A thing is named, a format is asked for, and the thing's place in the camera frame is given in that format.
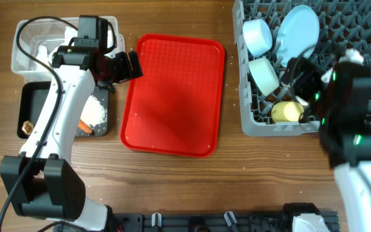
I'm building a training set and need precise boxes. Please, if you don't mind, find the orange carrot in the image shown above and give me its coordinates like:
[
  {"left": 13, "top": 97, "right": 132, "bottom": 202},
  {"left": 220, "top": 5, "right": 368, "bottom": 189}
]
[{"left": 78, "top": 120, "right": 93, "bottom": 135}]

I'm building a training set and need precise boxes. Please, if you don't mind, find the grey dishwasher rack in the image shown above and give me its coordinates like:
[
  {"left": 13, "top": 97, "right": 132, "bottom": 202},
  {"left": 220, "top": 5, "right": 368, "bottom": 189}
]
[{"left": 232, "top": 0, "right": 371, "bottom": 137}]

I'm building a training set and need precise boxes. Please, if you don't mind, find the clear plastic bin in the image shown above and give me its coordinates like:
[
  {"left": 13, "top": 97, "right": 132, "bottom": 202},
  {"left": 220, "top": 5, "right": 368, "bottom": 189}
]
[{"left": 11, "top": 15, "right": 125, "bottom": 83}]

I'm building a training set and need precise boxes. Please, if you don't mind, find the green bowl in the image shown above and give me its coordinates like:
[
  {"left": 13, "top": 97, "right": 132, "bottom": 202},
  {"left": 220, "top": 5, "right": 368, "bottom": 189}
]
[{"left": 248, "top": 57, "right": 280, "bottom": 96}]

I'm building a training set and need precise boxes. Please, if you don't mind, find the black mounting rail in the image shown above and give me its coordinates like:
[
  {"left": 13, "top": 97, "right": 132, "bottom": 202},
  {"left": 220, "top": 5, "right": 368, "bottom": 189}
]
[{"left": 52, "top": 211, "right": 339, "bottom": 232}]

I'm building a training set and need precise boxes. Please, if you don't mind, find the light blue plate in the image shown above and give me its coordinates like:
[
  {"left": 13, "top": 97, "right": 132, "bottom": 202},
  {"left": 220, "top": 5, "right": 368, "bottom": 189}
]
[{"left": 276, "top": 5, "right": 319, "bottom": 68}]

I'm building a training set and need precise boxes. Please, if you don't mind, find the white paper towel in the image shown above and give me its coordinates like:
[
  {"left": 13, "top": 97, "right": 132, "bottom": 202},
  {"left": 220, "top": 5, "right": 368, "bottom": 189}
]
[{"left": 62, "top": 26, "right": 78, "bottom": 46}]

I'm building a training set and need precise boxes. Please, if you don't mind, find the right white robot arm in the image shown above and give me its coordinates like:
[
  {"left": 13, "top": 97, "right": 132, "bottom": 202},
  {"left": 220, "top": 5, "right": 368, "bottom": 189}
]
[{"left": 283, "top": 49, "right": 371, "bottom": 231}]

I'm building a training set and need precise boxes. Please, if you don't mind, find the pile of white rice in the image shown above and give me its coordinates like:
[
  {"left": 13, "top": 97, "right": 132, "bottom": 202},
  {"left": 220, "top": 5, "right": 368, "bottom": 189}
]
[{"left": 81, "top": 95, "right": 107, "bottom": 127}]

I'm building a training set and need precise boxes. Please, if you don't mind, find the small brown food scrap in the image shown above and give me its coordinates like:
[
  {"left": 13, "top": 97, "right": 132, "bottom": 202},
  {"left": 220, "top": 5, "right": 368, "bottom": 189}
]
[{"left": 21, "top": 121, "right": 34, "bottom": 135}]

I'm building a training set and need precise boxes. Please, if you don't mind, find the light blue small bowl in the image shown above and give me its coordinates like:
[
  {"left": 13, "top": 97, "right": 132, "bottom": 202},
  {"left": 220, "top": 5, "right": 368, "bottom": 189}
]
[{"left": 243, "top": 19, "right": 273, "bottom": 57}]

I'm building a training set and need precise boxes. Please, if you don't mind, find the red plastic tray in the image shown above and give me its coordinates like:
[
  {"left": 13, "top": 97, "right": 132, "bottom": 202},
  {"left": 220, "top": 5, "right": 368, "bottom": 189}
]
[{"left": 120, "top": 34, "right": 225, "bottom": 158}]

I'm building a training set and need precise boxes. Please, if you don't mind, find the white plastic spoon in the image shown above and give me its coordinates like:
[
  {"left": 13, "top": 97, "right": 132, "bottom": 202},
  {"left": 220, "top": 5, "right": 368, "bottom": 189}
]
[{"left": 296, "top": 95, "right": 309, "bottom": 107}]

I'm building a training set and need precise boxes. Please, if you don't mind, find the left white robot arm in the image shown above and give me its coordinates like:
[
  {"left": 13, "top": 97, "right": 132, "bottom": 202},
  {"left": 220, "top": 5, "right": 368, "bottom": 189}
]
[{"left": 0, "top": 15, "right": 142, "bottom": 231}]

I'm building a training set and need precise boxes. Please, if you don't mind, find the yellow plastic cup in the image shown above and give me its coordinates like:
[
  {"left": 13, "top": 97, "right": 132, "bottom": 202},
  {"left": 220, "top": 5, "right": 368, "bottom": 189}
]
[{"left": 271, "top": 101, "right": 304, "bottom": 122}]

